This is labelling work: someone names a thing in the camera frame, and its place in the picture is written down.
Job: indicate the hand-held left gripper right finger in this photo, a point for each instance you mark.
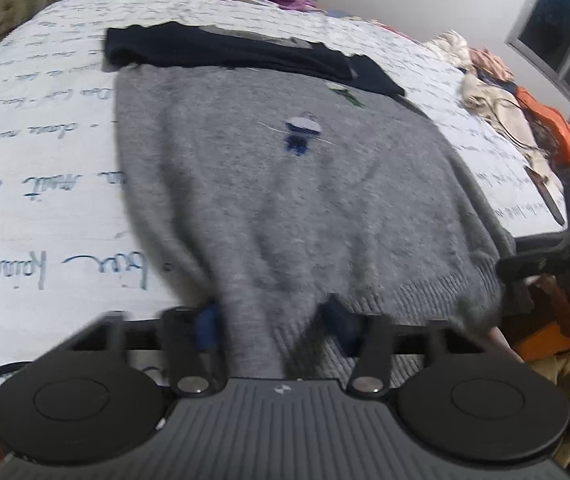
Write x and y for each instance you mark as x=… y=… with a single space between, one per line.
x=343 y=327

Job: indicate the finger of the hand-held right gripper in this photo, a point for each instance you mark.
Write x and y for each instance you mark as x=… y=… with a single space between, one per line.
x=530 y=266

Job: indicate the orange cloth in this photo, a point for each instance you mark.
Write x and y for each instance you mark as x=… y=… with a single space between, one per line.
x=552 y=125

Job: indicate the white crumpled cloth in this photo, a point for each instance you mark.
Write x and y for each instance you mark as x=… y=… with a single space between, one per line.
x=450 y=47

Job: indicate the beige knit cloth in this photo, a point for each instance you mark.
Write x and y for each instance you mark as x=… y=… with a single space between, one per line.
x=500 y=110

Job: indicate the person's right hand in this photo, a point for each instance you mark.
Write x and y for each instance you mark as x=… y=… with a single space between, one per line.
x=565 y=310

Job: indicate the peach pink cloth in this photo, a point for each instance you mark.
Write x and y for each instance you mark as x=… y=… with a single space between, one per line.
x=495 y=65

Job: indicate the grey sweater with navy sleeves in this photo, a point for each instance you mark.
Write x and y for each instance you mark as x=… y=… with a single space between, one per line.
x=290 y=210

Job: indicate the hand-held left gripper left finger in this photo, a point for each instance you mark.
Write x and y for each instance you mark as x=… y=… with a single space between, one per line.
x=208 y=329

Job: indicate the white script-printed blanket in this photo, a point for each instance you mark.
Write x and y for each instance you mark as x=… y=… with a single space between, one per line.
x=40 y=160

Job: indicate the window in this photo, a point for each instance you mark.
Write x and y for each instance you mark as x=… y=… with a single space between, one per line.
x=560 y=40

